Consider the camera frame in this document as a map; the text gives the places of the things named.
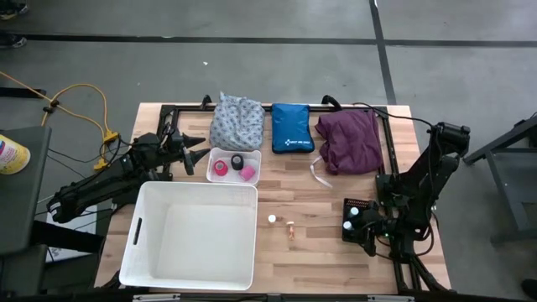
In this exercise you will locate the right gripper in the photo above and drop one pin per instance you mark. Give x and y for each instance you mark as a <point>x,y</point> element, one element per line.
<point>375,228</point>

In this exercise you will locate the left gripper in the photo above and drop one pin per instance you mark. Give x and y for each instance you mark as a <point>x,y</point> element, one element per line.
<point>174,144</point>

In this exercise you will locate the magenta bandage roll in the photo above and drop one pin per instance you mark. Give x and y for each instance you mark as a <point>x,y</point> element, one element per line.
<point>220,168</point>

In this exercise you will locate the black bandage roll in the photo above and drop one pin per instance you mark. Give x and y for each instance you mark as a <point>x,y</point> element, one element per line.
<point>237,162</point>

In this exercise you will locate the grey patterned hospital gown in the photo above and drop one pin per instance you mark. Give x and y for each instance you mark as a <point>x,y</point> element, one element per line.
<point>237,126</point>

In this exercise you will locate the magenta round object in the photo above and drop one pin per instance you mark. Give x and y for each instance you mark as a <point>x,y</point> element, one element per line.
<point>247,173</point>

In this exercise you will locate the yellow pill bottle red pills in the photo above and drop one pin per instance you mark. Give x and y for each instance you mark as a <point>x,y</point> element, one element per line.
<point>290,231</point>

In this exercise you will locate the purple cloth garment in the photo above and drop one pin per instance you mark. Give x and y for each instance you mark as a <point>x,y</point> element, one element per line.
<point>348,138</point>

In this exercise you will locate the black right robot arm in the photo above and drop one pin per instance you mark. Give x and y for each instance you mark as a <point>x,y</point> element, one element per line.
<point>436,168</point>

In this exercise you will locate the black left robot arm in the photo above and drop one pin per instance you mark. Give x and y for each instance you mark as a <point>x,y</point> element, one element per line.
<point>105,180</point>

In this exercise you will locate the small black plastic basket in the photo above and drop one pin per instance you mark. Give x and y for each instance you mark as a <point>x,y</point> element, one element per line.
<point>356,204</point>

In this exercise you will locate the large white woven plastic bin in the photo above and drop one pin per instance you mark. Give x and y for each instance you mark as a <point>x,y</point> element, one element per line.
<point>193,235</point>

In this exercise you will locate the small white plastic tray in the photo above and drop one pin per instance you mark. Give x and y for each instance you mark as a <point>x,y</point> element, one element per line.
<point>253,156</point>

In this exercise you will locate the blue first aid pouch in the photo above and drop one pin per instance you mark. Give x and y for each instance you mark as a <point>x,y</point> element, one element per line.
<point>291,126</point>

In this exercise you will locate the white paper sheet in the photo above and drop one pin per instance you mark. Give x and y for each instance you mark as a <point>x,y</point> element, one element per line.
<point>79,222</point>

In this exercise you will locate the dark metal side table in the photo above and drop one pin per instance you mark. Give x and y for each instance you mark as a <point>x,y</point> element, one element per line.
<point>512,176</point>

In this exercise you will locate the dark grey side cart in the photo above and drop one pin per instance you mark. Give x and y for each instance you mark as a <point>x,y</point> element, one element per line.
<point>21,189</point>

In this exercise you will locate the yellow wipes canister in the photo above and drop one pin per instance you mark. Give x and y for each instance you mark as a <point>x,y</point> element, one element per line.
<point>12,155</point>

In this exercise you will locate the person's shoe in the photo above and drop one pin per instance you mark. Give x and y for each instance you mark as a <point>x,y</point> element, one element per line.
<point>10,9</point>
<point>10,40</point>

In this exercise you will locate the black aluminium table frame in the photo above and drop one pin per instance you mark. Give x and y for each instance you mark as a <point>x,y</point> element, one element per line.
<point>167,111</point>

